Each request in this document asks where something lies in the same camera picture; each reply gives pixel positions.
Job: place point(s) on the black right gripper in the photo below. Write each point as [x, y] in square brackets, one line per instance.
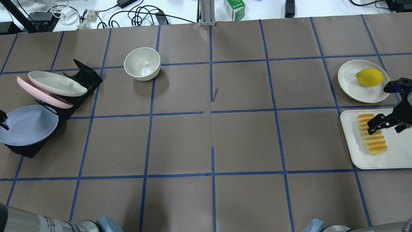
[391, 120]

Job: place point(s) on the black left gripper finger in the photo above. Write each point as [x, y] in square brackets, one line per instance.
[3, 117]
[3, 125]

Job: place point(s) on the striped orange bread loaf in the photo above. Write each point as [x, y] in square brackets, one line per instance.
[375, 144]

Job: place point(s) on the blue plate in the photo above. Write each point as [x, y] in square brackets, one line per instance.
[29, 125]

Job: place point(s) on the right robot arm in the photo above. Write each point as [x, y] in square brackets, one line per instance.
[381, 139]

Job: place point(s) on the cream plate with lemon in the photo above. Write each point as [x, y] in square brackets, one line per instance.
[350, 84]

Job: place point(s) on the pink plate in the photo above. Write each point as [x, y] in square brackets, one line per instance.
[43, 95]

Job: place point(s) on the cream plate in rack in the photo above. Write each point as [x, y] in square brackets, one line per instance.
[57, 84]

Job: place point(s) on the white rectangular tray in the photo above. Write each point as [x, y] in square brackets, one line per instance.
[399, 151]

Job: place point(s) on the yellow lemon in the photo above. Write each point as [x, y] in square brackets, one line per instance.
[369, 77]

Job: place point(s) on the black dish rack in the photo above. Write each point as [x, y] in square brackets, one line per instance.
[85, 76]

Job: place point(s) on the white bowl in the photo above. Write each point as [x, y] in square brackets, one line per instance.
[143, 64]

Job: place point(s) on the black power adapter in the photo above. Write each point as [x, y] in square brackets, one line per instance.
[124, 3]

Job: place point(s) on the green white carton box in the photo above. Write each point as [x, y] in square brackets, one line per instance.
[235, 9]

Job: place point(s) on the aluminium frame post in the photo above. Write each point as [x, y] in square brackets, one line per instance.
[206, 12]

